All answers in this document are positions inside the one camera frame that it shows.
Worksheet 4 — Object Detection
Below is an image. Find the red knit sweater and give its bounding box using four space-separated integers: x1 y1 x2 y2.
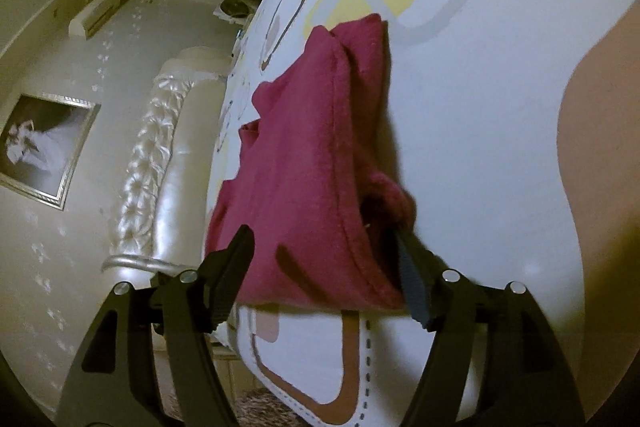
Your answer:
205 13 419 312

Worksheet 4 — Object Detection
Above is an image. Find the cream nightstand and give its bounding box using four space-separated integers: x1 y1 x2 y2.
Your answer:
207 332 248 390

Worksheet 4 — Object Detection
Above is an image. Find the silver framed wall picture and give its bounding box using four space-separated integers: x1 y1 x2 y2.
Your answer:
0 93 102 211

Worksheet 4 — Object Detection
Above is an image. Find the white wall air conditioner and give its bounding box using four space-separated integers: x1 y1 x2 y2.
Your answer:
68 0 144 39

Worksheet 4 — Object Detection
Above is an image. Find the shaggy brown rug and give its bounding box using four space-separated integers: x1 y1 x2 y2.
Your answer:
165 386 301 427

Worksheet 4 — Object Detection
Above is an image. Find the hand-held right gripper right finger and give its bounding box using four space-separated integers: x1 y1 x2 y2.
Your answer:
397 232 586 427

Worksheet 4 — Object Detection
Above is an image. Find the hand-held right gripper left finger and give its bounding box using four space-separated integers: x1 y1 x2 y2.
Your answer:
57 225 255 427

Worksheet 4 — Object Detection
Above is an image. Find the cream tufted leather headboard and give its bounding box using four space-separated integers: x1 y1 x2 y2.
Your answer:
100 46 241 298

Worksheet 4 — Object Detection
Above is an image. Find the printed white bed sheet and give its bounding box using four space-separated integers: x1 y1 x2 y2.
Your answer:
207 0 640 427

